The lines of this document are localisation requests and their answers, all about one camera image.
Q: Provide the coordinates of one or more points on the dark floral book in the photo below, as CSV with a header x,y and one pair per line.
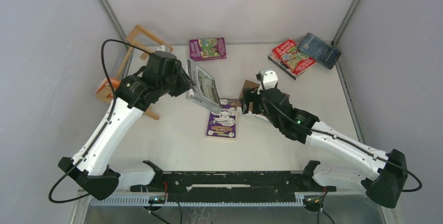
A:
x,y
275,60

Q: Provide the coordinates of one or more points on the red Treehouse book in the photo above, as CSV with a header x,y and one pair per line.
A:
x,y
294,59

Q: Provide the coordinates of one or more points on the purple Treehouse book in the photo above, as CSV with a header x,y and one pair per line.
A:
x,y
205,49

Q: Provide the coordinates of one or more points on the wooden book rack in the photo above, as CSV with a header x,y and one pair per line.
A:
x,y
135,58

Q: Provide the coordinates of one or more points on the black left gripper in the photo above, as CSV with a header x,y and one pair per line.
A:
x,y
186,82

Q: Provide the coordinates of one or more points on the grey ianra book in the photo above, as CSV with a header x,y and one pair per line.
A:
x,y
204,91

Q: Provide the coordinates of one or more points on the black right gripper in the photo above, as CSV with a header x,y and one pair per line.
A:
x,y
256,94

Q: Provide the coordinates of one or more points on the brown white Decorate book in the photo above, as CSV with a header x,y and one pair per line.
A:
x,y
249,94

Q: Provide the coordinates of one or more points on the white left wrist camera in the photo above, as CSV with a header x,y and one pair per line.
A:
x,y
162,48

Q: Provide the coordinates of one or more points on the purple white cartoon book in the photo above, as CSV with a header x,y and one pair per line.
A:
x,y
223,124

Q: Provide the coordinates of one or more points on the aluminium frame rail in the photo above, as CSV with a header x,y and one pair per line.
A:
x,y
235,194

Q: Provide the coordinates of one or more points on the dark blue book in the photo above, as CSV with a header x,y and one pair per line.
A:
x,y
323,53

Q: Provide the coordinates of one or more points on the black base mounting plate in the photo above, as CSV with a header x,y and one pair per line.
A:
x,y
232,182

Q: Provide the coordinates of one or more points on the orange Treehouse book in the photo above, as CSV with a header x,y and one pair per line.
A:
x,y
105,85

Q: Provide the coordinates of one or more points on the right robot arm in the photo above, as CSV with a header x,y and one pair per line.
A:
x,y
382,176

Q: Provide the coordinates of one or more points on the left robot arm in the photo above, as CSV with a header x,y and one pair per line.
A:
x,y
89,167

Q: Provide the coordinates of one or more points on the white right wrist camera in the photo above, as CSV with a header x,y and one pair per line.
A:
x,y
268,79

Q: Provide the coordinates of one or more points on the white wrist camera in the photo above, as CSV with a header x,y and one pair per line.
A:
x,y
162,48
268,79

